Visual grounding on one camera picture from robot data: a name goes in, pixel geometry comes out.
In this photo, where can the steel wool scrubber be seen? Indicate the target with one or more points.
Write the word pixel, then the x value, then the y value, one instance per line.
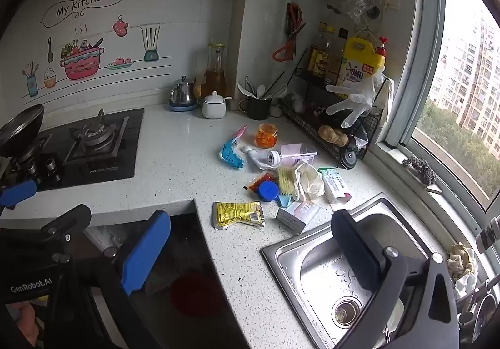
pixel 424 173

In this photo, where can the green white carton box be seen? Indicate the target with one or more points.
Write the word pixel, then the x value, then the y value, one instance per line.
pixel 334 186

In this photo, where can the dark sauce bottle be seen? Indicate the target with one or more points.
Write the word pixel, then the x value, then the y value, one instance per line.
pixel 318 63

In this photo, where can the clear plastic bottle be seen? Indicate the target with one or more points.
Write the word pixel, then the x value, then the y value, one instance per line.
pixel 293 149

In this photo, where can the yellow detergent jug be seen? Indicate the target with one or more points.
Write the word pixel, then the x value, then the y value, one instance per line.
pixel 357 59

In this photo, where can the clear plastic bag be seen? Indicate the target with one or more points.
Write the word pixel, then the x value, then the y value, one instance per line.
pixel 359 5

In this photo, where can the red trash bin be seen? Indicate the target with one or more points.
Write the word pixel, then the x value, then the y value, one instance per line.
pixel 195 294

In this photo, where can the thin metal utensil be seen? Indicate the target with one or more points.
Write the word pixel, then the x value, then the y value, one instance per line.
pixel 248 84

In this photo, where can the cream hanging cloth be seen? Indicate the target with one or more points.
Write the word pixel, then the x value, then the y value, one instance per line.
pixel 386 95

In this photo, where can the glass carafe amber liquid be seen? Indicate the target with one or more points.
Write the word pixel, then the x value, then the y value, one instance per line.
pixel 211 79

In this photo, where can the garlic bulb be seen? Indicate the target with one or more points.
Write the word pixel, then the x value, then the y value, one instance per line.
pixel 275 110
pixel 295 98
pixel 300 106

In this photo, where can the white lidded sugar jar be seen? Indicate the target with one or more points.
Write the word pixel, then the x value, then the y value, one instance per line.
pixel 214 108

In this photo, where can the stainless steel sink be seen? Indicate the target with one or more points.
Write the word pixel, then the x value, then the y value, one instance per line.
pixel 312 274

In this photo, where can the cream rubber glove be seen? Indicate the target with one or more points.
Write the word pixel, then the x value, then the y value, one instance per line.
pixel 308 181

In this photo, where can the yellow foil packet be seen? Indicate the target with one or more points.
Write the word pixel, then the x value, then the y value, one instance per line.
pixel 238 214

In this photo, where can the blue round coaster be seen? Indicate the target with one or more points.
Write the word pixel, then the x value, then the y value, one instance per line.
pixel 181 108

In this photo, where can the beige dish rag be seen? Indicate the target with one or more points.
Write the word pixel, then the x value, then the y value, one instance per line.
pixel 461 259

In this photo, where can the clear disposable glove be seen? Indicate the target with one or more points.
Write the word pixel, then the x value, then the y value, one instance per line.
pixel 357 99

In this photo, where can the red sauce packet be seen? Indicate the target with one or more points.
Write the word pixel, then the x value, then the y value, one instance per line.
pixel 258 178

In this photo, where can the dark chopsticks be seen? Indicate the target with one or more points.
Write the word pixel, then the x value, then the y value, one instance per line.
pixel 273 84

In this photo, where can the dark frying pan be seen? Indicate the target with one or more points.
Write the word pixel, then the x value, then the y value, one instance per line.
pixel 19 130

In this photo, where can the white plastic spoon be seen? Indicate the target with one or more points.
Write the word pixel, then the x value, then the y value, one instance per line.
pixel 261 90
pixel 244 90

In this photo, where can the black round lid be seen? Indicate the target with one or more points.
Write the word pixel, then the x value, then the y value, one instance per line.
pixel 348 158

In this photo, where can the apartment buildings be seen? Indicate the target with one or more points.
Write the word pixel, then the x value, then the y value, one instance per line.
pixel 472 79

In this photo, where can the grey window frame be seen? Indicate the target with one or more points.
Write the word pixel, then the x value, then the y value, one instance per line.
pixel 427 59

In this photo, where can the person's left hand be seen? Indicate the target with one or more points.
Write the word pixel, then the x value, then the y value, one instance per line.
pixel 23 323

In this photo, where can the black mug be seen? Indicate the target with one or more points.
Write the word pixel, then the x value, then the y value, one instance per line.
pixel 258 109

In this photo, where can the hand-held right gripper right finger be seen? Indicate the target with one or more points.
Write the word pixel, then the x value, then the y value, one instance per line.
pixel 357 247

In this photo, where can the blue plastic wrapper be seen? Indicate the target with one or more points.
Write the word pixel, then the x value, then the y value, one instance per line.
pixel 230 153

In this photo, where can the kitchen wall sticker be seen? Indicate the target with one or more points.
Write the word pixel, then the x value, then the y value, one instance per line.
pixel 80 63

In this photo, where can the black gas stove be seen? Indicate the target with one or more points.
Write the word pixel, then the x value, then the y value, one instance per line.
pixel 131 161

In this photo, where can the yellow bristle brush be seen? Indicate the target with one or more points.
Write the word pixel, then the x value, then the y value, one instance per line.
pixel 286 179

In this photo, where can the clear oil bottle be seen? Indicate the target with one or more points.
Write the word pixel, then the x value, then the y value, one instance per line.
pixel 336 59

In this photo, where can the ginger root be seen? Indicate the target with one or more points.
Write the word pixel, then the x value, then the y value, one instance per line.
pixel 332 134

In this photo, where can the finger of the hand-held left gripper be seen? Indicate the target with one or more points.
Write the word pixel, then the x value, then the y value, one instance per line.
pixel 17 194
pixel 66 222

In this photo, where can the red black hanging tool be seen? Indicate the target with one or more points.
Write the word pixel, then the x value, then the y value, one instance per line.
pixel 290 18

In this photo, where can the white pink carton box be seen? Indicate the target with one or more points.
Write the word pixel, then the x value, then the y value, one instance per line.
pixel 299 214

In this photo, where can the steel teapot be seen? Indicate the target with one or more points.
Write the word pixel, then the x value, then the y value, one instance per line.
pixel 183 93

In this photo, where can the white squeeze tube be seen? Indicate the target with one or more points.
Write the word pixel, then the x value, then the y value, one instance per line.
pixel 259 157

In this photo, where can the blue round lid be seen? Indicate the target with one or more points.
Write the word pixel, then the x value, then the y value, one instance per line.
pixel 268 191

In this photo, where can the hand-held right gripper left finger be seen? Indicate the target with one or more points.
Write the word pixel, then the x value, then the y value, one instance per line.
pixel 144 251

